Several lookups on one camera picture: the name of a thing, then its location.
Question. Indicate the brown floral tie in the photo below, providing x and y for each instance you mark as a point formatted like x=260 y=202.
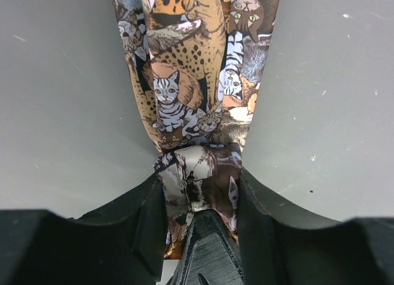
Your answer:
x=196 y=68

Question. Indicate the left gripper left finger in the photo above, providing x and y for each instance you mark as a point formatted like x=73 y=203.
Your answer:
x=121 y=242

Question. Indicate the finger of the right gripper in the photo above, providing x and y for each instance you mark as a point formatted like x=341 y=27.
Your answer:
x=210 y=256

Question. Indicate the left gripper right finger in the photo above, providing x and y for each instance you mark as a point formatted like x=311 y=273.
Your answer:
x=283 y=243

